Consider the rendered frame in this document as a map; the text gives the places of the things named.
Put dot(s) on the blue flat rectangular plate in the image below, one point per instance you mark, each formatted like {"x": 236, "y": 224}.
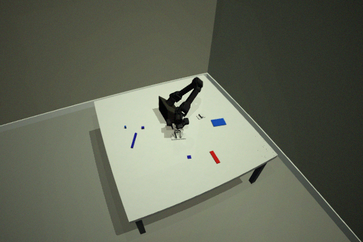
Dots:
{"x": 218, "y": 122}

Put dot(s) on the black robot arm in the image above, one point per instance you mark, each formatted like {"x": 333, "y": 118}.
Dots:
{"x": 196, "y": 85}

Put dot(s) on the red flat bar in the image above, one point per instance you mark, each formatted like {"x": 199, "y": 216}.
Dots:
{"x": 214, "y": 157}

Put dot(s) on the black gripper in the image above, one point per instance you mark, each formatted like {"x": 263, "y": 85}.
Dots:
{"x": 169, "y": 122}

